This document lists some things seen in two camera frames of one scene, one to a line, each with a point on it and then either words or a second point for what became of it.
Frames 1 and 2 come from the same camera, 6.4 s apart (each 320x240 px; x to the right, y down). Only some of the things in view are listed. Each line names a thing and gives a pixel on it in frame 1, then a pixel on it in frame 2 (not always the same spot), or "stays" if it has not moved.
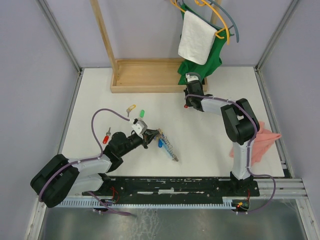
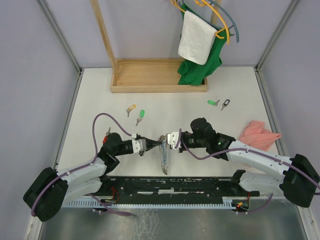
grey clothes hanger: (213, 25) stays
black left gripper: (148, 136) -> (150, 144)
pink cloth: (263, 140) stays
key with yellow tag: (130, 108) stays
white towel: (197, 40) stays
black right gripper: (188, 103) -> (182, 148)
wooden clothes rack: (154, 75) stays
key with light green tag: (142, 113) stays
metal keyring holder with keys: (163, 142) -> (163, 151)
